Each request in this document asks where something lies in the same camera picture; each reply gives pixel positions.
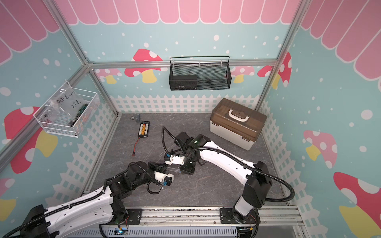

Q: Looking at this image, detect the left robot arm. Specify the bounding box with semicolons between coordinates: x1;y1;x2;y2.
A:
4;162;174;238

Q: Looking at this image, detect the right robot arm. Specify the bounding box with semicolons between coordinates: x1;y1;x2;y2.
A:
161;127;295;224

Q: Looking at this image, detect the small grey metal bracket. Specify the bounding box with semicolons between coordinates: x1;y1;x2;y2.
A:
131;114;141;123

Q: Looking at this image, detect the black box in mesh basket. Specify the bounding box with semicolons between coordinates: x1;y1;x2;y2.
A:
169;75;198;91

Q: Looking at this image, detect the black wire mesh basket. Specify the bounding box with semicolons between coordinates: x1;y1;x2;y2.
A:
169;56;232;90

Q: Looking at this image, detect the brown lid storage box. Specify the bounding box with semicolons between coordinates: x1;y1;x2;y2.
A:
210;99;267;151

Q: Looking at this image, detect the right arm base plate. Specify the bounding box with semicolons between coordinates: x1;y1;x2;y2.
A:
219;207;261;224

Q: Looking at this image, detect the white wire basket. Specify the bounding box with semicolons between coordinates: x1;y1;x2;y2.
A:
33;81;100;138

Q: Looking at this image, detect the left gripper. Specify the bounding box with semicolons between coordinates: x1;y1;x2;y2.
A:
133;162;170;190

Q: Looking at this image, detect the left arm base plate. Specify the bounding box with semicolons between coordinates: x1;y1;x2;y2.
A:
105;208;143;225

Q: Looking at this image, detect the clear plastic bag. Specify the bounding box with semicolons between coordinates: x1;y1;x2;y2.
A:
44;82;87;126

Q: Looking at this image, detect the black box with orange connectors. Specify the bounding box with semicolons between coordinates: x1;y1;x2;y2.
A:
138;121;150;138

